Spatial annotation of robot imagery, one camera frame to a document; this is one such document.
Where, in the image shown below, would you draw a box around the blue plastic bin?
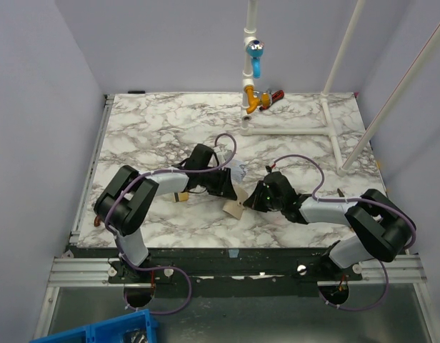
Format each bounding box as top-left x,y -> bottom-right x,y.
31,309 -> 158,343

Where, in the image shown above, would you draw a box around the gold card with magnetic stripe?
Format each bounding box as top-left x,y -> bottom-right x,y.
173,192 -> 189,202

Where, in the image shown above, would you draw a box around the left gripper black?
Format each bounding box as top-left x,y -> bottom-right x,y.
199,166 -> 238,200

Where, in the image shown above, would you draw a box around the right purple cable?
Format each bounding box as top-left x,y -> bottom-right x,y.
271,154 -> 417,312

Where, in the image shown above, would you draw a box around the red black pliers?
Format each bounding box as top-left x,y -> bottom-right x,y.
259,90 -> 285,111

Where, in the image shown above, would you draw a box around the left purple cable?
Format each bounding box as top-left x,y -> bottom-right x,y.
104,133 -> 237,316

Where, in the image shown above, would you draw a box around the beige leather card holder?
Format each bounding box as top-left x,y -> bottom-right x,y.
222,185 -> 249,220

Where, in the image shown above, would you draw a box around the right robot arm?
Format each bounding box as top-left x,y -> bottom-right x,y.
244,171 -> 416,280

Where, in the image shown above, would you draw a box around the orange pipe valve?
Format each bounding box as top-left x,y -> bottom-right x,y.
244,85 -> 271,114

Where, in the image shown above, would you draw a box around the aluminium rail frame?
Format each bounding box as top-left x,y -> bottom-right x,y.
47,93 -> 438,342

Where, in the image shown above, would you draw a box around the silver VIP card top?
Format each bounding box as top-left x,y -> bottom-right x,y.
229,159 -> 247,184

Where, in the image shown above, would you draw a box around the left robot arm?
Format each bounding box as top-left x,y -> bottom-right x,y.
94,144 -> 238,282

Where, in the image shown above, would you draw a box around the blue pipe valve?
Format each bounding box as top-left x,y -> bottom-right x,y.
246,39 -> 264,79

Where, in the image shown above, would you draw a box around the white PVC pipe frame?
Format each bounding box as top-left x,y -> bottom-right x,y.
234,1 -> 440,177

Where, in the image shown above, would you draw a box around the purple cable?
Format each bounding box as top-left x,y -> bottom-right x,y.
104,133 -> 237,316
271,154 -> 417,312

